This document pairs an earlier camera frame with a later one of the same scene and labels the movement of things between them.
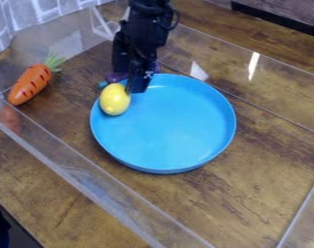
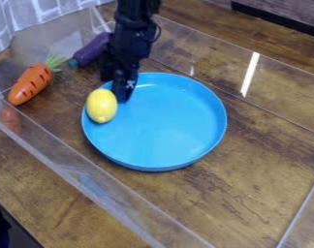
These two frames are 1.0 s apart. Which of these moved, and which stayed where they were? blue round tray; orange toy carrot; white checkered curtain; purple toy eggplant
Moved: purple toy eggplant; blue round tray
Stayed: orange toy carrot; white checkered curtain
